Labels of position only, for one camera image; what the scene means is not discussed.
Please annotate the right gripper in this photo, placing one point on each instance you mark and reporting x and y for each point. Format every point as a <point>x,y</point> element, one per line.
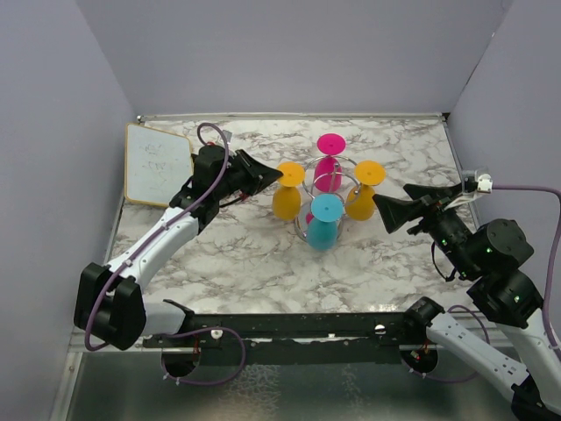
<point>395,211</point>

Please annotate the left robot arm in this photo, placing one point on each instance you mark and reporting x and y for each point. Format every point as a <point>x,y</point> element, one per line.
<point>110,307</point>

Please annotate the small whiteboard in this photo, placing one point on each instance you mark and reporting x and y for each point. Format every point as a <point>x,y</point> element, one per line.
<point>156,164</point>

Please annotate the pink wine glass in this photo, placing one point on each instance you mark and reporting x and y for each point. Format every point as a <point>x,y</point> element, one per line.
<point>327,172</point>

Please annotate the blue wine glass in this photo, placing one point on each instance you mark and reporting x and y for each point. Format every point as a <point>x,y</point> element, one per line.
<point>326,211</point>

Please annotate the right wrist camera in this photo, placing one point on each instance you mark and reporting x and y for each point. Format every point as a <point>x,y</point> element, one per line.
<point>474,184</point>

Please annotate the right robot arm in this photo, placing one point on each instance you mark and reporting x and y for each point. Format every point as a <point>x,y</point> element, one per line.
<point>491,259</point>

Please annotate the chrome wine glass rack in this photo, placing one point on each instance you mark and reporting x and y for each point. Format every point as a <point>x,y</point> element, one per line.
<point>347,166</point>

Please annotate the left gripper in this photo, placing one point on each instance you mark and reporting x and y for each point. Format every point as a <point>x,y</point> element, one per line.
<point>267,174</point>

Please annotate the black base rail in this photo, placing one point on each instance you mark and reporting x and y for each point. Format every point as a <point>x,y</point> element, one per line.
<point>293,339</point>

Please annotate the yellow wine glass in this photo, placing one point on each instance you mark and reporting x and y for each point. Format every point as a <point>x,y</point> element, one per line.
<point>359,203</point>
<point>287,199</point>

